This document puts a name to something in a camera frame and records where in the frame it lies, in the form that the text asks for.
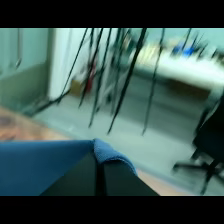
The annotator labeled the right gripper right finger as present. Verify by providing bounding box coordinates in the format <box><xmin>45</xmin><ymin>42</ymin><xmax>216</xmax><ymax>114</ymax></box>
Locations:
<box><xmin>102</xmin><ymin>161</ymin><xmax>160</xmax><ymax>197</ymax></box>

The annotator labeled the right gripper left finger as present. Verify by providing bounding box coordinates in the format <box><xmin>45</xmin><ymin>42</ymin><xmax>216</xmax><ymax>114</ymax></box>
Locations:
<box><xmin>40</xmin><ymin>150</ymin><xmax>98</xmax><ymax>197</ymax></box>

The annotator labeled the blue garment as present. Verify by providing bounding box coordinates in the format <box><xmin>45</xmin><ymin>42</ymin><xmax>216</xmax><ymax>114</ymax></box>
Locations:
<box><xmin>0</xmin><ymin>138</ymin><xmax>139</xmax><ymax>197</ymax></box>

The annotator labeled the black office chair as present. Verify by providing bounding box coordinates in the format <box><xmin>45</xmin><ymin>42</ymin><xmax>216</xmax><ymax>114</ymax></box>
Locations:
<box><xmin>172</xmin><ymin>95</ymin><xmax>224</xmax><ymax>196</ymax></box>

